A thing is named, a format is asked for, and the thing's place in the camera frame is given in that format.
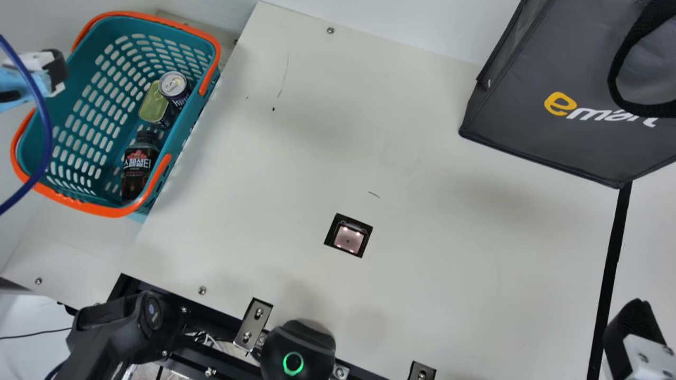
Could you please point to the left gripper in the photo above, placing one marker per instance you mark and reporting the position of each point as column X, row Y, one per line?
column 16, row 89

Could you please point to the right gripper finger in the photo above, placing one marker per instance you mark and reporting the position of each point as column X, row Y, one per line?
column 634, row 327

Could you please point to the dark coffee bottle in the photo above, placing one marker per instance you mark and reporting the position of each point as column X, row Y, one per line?
column 138, row 169

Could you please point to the teal shopping basket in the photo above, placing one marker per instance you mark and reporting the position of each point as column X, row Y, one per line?
column 158, row 29

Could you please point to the black strip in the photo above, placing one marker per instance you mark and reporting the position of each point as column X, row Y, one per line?
column 610, row 274

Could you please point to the gold rectangular tin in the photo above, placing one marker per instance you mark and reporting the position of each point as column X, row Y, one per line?
column 151, row 108

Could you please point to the silver-topped dark can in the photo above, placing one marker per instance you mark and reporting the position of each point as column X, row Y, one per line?
column 174, row 84

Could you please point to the small square scanner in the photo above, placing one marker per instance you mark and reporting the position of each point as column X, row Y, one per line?
column 348, row 236

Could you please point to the black device with green light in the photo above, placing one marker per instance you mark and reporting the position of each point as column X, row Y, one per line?
column 296, row 348

